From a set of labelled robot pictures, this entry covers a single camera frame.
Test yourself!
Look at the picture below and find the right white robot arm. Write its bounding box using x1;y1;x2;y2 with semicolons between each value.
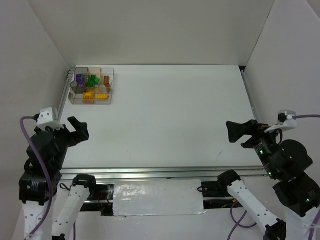
217;115;320;240

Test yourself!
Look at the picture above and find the purple brown green lego stack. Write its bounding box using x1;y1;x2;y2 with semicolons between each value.
76;80;85;88

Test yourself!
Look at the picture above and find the green lego top piece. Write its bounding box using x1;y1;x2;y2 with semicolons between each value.
94;77;100;85

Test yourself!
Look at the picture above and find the aluminium rail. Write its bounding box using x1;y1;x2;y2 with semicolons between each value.
57;69;75;120
239;65;259;120
61;166;267;183

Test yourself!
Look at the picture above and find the aluminium front rail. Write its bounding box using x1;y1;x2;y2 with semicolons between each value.
61;166;267;183

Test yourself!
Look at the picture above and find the right side aluminium rail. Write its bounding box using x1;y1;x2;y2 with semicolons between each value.
239;65;259;120

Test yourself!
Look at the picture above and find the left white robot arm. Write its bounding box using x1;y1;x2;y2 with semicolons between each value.
18;113;97;240

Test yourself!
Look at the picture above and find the yellow orange rounded lego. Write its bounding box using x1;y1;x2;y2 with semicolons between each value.
82;92;95;103

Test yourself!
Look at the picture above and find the yellow rectangular lego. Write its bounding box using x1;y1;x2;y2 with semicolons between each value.
95;93;109;100

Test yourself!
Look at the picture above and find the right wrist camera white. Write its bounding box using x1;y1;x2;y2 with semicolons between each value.
264;110;297;133

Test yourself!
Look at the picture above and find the left side aluminium rail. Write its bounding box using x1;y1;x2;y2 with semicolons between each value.
57;69;75;120

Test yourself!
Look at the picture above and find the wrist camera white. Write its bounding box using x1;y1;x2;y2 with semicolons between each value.
36;107;64;131
264;110;297;133

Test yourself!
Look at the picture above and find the clear compartment organizer tray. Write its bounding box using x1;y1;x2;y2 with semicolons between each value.
68;66;115;105

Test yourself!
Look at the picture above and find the green sloped lego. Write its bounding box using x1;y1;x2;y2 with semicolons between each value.
89;74;97;82

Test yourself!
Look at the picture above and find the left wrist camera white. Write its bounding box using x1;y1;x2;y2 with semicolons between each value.
36;107;64;131

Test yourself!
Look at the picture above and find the green square lego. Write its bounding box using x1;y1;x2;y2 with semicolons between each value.
87;81;96;88

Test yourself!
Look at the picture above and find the white taped cover plate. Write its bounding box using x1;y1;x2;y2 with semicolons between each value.
113;179;206;217

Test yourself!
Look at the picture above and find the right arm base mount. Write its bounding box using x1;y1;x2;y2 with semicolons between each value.
197;170;241;198

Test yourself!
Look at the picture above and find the purple flower lego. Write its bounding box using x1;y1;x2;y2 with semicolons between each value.
76;74;84;82

